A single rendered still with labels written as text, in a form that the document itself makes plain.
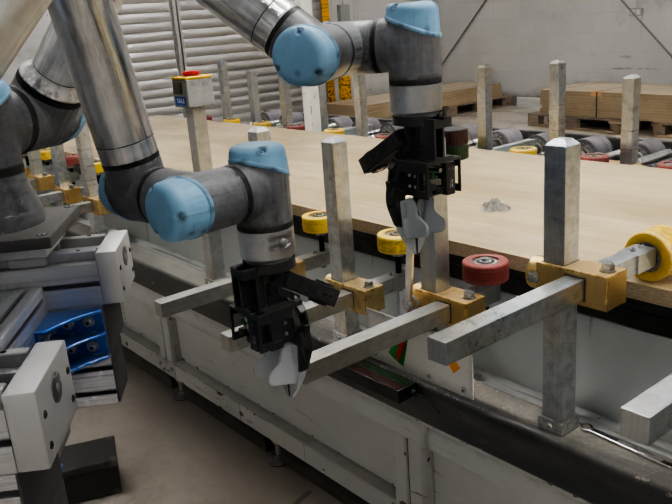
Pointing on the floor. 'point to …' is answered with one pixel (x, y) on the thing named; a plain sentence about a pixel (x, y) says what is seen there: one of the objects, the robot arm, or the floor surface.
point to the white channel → (310, 89)
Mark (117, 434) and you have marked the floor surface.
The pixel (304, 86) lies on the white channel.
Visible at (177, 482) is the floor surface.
